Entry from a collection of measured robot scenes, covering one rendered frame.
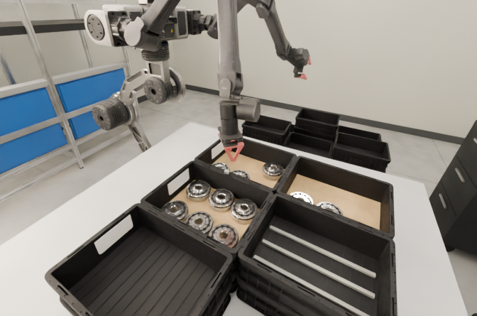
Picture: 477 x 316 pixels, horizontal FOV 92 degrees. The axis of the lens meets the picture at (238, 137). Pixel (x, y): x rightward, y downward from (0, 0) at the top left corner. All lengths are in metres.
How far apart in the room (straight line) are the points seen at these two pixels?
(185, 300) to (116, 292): 0.20
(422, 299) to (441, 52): 3.15
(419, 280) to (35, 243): 1.47
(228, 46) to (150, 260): 0.71
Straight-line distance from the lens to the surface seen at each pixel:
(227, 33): 0.75
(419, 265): 1.23
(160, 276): 0.85
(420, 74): 3.89
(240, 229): 0.92
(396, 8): 3.74
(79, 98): 2.72
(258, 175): 1.14
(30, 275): 1.19
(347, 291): 0.87
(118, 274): 0.89
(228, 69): 0.71
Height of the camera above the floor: 1.55
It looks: 30 degrees down
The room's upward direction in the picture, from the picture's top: 2 degrees clockwise
